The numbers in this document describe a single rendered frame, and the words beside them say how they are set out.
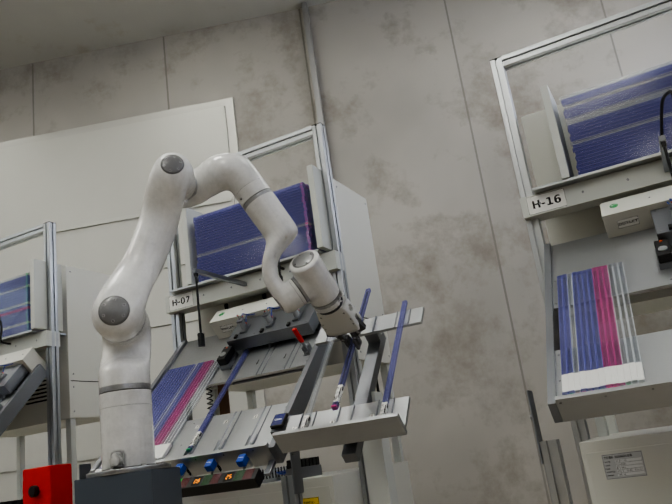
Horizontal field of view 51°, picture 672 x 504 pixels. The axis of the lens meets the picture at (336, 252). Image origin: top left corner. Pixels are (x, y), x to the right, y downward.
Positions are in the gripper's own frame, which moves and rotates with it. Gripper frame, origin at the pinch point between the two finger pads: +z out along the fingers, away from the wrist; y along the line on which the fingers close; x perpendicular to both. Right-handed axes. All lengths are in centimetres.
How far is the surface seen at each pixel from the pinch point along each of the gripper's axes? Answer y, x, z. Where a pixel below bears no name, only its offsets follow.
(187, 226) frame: 81, -77, -6
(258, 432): 34.1, 15.1, 13.3
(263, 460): 31.0, 23.9, 15.0
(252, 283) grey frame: 56, -56, 13
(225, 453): 41.6, 22.8, 10.8
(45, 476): 127, 12, 22
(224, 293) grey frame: 69, -55, 14
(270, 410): 33.6, 5.7, 15.5
